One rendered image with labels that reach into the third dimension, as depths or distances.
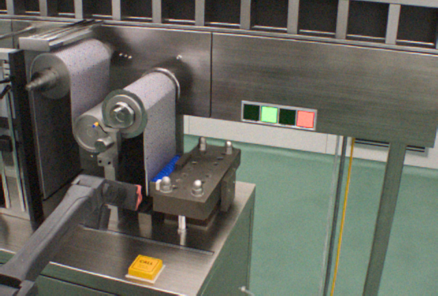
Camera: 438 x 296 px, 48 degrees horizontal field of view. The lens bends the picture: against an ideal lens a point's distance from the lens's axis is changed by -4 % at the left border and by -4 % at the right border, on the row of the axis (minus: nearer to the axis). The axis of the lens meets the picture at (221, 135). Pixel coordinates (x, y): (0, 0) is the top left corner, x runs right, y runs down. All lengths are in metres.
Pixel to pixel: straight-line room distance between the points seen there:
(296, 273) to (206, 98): 1.46
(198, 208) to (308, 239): 1.80
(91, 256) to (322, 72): 0.89
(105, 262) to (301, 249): 1.84
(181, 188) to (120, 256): 0.27
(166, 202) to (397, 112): 0.76
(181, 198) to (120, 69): 0.58
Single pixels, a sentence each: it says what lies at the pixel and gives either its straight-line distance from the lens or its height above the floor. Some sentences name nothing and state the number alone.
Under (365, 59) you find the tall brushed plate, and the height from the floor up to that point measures 1.40.
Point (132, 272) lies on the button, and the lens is 1.40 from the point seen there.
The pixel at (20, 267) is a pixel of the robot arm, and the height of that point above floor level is 1.17.
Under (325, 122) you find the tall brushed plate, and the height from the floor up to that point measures 1.18.
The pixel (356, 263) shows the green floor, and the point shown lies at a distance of 3.09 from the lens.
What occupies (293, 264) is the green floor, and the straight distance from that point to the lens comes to 3.00.
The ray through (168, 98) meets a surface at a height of 1.25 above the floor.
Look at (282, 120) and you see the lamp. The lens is 1.70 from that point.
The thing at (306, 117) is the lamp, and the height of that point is 1.19.
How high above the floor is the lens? 1.76
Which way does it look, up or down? 22 degrees down
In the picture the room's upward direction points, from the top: 2 degrees clockwise
